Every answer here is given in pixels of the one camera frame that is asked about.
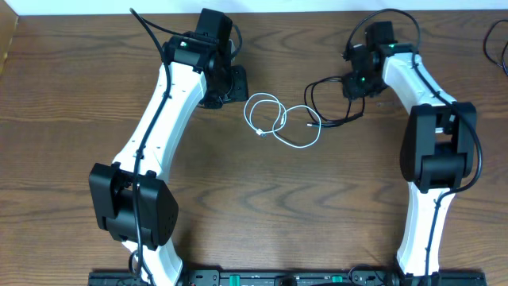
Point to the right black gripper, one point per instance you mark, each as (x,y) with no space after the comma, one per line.
(352,90)

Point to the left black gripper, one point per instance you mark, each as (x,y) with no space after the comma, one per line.
(236,85)

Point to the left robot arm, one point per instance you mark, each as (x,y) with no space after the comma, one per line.
(130,196)

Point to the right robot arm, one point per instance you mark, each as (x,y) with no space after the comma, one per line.
(438,145)

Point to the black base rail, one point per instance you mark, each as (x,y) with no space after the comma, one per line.
(361,276)

